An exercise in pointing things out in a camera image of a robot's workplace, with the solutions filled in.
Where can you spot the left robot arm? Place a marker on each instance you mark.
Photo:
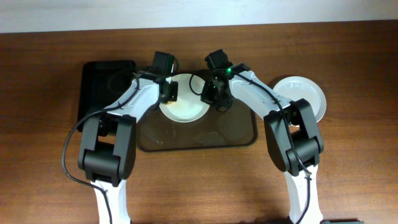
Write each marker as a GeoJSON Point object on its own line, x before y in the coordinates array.
{"type": "Point", "coordinates": [108, 146]}

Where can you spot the light blue plate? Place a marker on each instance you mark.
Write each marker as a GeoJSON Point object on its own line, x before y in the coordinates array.
{"type": "Point", "coordinates": [296, 88]}

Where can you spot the cream white plate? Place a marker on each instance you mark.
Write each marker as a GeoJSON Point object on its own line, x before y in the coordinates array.
{"type": "Point", "coordinates": [188, 107]}

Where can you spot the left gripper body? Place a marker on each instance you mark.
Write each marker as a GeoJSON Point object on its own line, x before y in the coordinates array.
{"type": "Point", "coordinates": [170, 92]}

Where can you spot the brown plastic serving tray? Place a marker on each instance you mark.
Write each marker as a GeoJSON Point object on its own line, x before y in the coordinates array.
{"type": "Point", "coordinates": [232, 128]}

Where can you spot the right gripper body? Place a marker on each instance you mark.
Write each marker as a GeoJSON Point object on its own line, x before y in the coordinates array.
{"type": "Point", "coordinates": [217, 97]}

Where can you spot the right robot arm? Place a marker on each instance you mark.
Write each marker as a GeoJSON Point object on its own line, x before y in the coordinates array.
{"type": "Point", "coordinates": [293, 138]}

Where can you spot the black rectangular tray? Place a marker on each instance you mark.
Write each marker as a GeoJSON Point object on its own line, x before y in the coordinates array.
{"type": "Point", "coordinates": [103, 83]}

